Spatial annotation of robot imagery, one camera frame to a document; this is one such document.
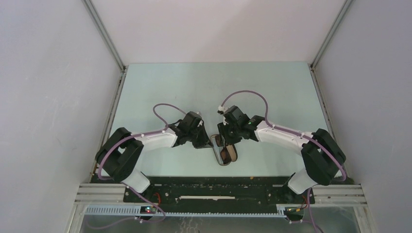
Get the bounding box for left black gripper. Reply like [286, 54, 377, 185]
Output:
[188, 123, 214, 149]

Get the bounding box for black glasses case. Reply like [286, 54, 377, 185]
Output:
[209, 134, 239, 166]

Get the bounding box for brown sunglasses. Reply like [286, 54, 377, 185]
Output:
[214, 135, 237, 165]

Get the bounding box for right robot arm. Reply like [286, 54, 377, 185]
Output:
[218, 105, 346, 203]

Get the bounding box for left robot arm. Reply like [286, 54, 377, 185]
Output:
[95, 111, 212, 202]

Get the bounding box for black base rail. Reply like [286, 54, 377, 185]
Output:
[142, 176, 315, 214]

